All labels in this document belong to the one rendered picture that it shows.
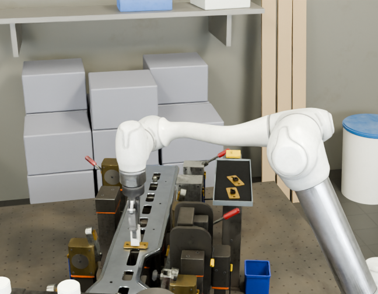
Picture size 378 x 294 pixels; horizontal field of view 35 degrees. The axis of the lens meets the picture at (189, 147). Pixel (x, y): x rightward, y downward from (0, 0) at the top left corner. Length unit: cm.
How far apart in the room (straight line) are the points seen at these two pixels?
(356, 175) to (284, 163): 310
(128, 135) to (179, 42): 261
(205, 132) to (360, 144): 273
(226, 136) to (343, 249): 48
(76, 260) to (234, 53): 281
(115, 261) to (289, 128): 81
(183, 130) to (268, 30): 239
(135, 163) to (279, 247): 101
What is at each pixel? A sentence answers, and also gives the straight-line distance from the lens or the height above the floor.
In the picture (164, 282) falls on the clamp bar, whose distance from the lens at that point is 161.
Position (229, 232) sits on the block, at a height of 96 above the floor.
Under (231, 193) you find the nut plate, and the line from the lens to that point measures 213.
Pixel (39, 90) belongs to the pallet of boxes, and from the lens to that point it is 383.
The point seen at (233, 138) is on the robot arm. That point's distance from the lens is 182.
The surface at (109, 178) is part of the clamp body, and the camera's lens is 265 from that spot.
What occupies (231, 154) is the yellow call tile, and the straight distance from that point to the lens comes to 246.
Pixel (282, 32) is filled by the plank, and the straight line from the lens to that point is 434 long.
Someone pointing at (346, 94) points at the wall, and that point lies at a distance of 503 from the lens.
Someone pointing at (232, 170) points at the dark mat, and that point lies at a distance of 232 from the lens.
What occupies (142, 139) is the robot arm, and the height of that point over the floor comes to 142.
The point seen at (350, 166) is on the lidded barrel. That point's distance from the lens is 464.
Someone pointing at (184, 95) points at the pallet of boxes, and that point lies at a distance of 392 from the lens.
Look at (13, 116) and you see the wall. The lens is 454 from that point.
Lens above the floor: 213
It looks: 22 degrees down
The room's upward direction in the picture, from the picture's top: straight up
